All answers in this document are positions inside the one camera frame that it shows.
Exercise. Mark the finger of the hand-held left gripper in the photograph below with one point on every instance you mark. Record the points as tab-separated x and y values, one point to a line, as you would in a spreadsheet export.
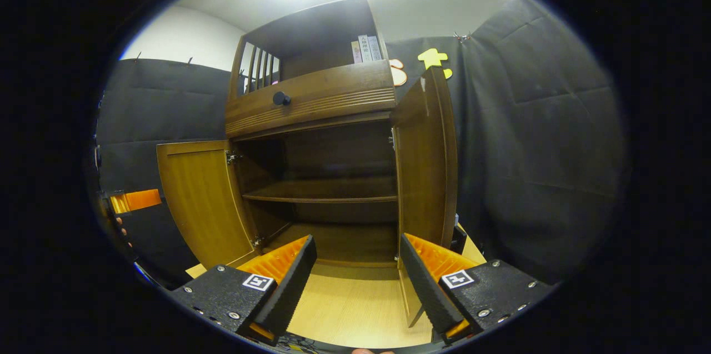
139	200

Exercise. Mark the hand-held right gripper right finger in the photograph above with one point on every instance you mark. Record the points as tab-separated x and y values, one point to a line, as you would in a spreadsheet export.
425	287

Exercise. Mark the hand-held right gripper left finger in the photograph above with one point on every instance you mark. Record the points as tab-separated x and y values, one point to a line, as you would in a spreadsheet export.
291	287

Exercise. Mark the wooden cabinet door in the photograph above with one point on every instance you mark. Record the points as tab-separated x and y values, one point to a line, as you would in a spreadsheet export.
200	204
425	176

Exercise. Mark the black backdrop cloth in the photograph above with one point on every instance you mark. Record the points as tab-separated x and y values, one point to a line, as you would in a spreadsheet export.
544	148

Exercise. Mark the wooden drawer with black knob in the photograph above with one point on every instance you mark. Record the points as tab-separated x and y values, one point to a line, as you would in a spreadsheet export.
333	95

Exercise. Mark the thin pink book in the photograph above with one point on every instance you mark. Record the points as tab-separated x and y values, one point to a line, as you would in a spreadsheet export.
356	53

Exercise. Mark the pale grey book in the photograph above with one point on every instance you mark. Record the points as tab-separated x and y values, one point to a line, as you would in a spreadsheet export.
375	48

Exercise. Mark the tall white book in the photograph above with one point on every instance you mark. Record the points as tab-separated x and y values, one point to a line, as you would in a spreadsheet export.
365	48

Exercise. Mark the metal backdrop clip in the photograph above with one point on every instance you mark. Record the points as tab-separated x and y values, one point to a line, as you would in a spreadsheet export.
462	37

